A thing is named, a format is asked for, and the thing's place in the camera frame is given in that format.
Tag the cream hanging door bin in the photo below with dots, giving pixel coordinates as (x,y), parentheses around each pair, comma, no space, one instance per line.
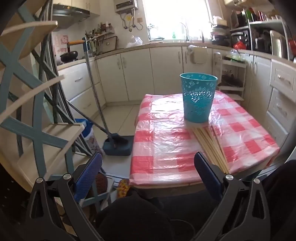
(201,56)

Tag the floral trash bin blue bag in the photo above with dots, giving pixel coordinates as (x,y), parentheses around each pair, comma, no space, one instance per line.
(91,141)

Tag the bag of green vegetables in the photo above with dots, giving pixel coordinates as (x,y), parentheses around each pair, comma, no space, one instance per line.
(235,56)

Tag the white plastic bag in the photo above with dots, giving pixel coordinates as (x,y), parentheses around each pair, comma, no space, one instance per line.
(135,41)

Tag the cream lower kitchen cabinets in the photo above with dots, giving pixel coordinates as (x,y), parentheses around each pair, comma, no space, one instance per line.
(138,71)

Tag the red white checked tablecloth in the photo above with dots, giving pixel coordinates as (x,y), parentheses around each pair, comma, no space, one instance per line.
(161,143)

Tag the black wok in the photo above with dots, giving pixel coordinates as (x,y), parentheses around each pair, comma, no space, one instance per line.
(69,55)

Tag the steel range hood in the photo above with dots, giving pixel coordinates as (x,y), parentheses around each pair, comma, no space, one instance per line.
(69,16)

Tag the white container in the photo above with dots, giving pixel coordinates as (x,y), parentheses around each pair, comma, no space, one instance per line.
(219,21)

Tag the stack of pots and dishes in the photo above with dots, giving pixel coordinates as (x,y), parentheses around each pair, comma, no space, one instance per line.
(219,38)

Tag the black microwave oven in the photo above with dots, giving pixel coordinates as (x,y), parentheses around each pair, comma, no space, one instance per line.
(240,19)

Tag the wall utensil rack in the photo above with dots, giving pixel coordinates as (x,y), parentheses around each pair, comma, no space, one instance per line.
(99,32)

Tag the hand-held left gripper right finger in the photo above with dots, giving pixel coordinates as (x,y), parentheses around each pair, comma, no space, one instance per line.
(208,176)

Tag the white rolling cart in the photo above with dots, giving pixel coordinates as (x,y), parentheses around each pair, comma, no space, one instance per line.
(231,66)

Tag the black electric kettle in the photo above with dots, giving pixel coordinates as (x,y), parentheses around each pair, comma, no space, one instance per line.
(261,45)

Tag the yellow patterned bag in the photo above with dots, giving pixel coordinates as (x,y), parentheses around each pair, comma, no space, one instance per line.
(123,187)

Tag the bundle of wooden chopsticks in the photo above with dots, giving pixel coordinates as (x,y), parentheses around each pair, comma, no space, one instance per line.
(208,143)

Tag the pink wall posters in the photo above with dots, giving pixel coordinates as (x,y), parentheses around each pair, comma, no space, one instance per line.
(60,44)

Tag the teal perforated plastic basket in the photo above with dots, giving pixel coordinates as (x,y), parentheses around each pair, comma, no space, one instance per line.
(198,102)

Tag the red plastic bag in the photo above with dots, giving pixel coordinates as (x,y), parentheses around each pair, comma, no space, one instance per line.
(239,45)

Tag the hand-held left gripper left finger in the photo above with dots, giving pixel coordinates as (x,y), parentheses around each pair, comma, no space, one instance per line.
(89,176)

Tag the white wall water heater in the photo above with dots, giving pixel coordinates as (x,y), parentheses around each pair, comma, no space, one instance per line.
(126,5)

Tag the chrome kitchen faucet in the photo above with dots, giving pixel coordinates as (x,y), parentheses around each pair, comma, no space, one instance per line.
(186,32)

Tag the person's dark trousers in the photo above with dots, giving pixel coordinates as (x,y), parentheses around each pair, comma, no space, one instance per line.
(138,220)

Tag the black toaster oven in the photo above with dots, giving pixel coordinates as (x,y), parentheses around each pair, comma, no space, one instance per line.
(240,37)

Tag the white counter shelf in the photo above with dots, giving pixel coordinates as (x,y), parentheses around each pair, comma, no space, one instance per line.
(266,23)

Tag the kitchen window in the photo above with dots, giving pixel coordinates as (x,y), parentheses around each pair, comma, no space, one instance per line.
(175,16)

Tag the white electric thermos pot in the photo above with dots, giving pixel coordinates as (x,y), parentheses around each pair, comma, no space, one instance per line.
(278,44)

